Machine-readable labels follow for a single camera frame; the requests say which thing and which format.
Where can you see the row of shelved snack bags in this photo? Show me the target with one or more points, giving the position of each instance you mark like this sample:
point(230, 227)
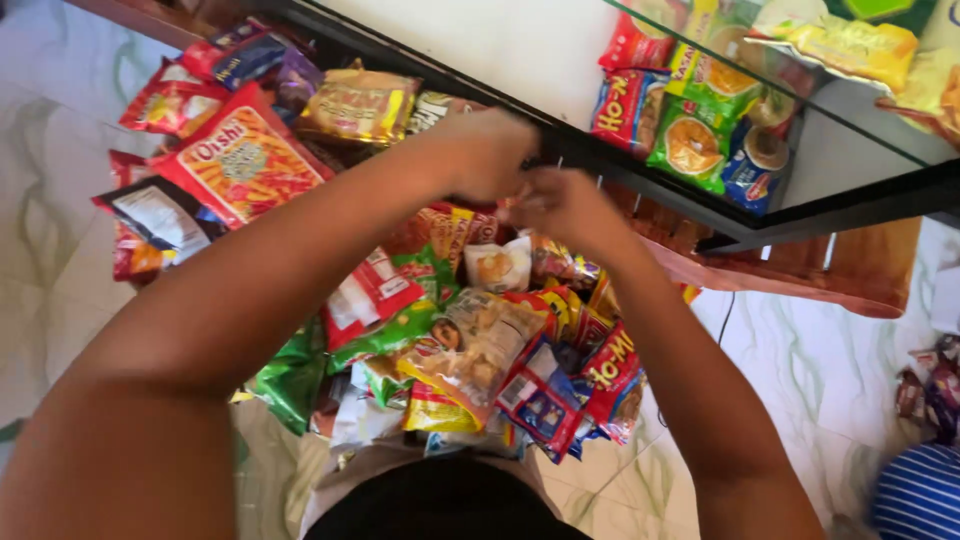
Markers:
point(694, 142)

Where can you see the heap of mixed snack packets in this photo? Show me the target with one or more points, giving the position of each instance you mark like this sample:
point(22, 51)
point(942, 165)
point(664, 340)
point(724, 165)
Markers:
point(240, 157)

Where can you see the black-framed glass display shelf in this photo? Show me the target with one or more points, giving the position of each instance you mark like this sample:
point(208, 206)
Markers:
point(577, 150)

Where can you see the person's left fingers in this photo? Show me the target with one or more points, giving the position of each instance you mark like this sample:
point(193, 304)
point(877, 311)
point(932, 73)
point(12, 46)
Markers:
point(517, 161)

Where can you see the person's right fingers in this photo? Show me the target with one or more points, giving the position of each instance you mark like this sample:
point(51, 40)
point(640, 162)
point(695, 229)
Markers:
point(529, 202)

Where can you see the person's left hand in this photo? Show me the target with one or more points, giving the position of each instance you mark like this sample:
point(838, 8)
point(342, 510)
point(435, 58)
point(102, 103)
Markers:
point(472, 154)

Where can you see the person's right hand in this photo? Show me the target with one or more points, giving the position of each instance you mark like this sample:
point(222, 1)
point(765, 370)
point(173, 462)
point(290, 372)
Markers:
point(577, 210)

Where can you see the small pile of purple sachets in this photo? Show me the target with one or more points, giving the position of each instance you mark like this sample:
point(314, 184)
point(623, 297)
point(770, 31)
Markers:
point(934, 390)

